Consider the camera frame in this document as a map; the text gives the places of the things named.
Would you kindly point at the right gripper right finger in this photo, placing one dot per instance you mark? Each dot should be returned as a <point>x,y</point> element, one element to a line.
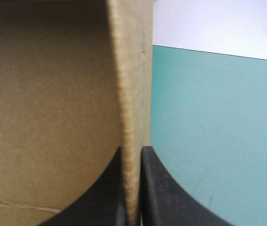
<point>164,195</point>

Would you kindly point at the brown cardboard box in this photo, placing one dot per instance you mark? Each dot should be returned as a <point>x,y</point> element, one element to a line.
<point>53,94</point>

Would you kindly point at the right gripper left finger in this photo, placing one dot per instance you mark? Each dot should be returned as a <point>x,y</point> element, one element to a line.
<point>100,202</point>

